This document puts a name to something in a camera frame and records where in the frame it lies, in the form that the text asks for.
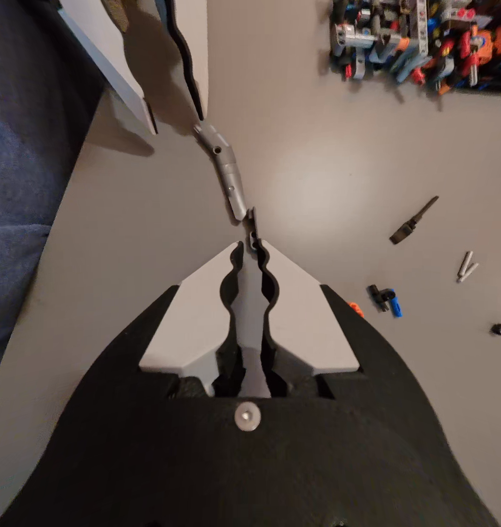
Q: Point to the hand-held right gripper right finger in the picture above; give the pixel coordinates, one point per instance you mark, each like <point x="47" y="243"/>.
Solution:
<point x="312" y="329"/>

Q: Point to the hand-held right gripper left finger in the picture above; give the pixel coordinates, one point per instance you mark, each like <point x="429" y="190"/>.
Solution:
<point x="184" y="329"/>

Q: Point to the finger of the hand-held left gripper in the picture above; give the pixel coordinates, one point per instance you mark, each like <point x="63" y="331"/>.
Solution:
<point x="102" y="53"/>
<point x="199" y="49"/>

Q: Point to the long light grey lego axle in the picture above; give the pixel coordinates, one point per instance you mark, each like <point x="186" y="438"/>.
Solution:
<point x="199" y="131"/>

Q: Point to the black lego connector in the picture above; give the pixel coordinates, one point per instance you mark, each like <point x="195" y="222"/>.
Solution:
<point x="254" y="230"/>

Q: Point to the grey lego bush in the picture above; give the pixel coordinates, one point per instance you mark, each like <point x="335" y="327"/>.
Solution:
<point x="235" y="193"/>

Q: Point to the orange lego connector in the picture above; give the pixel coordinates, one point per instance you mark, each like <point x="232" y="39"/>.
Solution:
<point x="355" y="308"/>

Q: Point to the black lego axle with connector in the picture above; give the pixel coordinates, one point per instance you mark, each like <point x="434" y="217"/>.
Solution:
<point x="404" y="232"/>

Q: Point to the partly built lego model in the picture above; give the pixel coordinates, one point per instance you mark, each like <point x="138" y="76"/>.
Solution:
<point x="419" y="41"/>

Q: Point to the black connector with blue pin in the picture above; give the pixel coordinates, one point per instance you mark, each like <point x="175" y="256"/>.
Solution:
<point x="384" y="298"/>

